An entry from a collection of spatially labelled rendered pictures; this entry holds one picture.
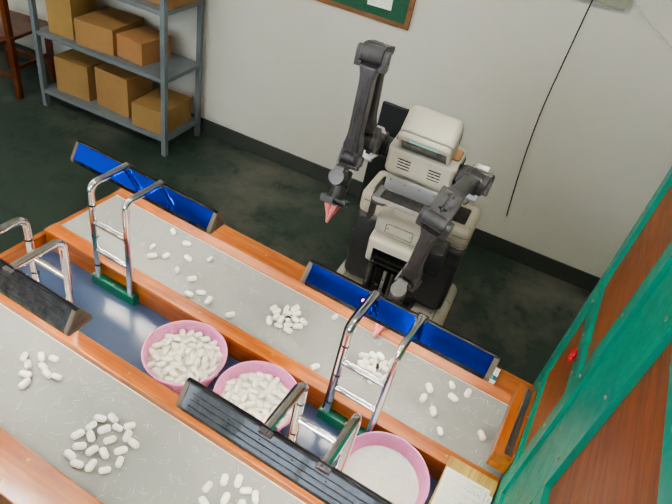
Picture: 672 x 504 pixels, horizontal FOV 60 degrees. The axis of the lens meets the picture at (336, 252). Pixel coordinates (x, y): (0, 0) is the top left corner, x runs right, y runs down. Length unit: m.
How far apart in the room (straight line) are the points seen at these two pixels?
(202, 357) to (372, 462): 0.63
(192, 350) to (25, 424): 0.51
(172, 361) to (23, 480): 0.53
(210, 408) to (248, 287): 0.85
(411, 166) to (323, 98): 1.79
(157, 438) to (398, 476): 0.70
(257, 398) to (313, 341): 0.30
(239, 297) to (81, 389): 0.62
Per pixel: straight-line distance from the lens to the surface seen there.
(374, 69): 1.93
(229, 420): 1.39
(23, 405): 1.90
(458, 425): 1.96
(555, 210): 3.82
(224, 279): 2.20
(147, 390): 1.84
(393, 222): 2.41
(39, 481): 1.73
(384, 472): 1.80
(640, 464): 0.87
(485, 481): 1.84
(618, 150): 3.64
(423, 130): 2.14
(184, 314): 2.06
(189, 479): 1.71
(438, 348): 1.68
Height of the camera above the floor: 2.24
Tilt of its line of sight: 39 degrees down
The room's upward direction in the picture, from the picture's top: 13 degrees clockwise
